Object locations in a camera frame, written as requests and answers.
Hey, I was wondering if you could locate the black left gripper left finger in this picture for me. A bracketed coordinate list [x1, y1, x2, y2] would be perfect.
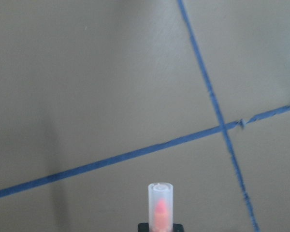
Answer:
[137, 223, 149, 232]

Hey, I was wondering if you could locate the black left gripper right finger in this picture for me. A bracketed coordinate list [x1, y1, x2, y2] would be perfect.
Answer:
[173, 223, 184, 232]

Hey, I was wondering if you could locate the orange marker pen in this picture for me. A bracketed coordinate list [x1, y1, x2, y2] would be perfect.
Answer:
[148, 182, 174, 232]

